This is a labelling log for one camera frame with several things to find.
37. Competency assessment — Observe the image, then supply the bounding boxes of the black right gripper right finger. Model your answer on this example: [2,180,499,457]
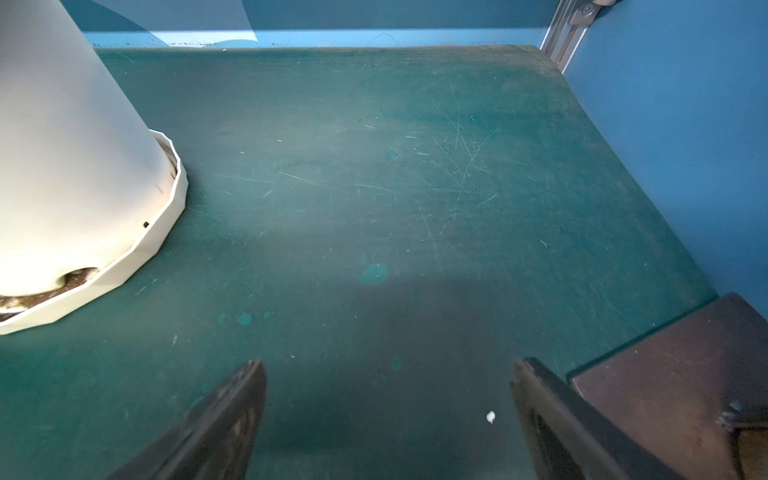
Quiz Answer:
[511,358,681,479]

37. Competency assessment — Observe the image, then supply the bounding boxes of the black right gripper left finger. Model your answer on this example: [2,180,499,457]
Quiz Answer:
[109,360,267,479]

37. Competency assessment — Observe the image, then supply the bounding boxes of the white plant pot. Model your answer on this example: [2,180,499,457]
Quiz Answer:
[1,1,176,296]

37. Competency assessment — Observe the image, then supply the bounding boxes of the brown tree base plate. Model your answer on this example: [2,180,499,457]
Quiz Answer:
[568,294,767,479]

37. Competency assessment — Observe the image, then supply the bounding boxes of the aluminium frame rail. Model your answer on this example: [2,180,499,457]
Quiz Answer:
[540,0,618,73]

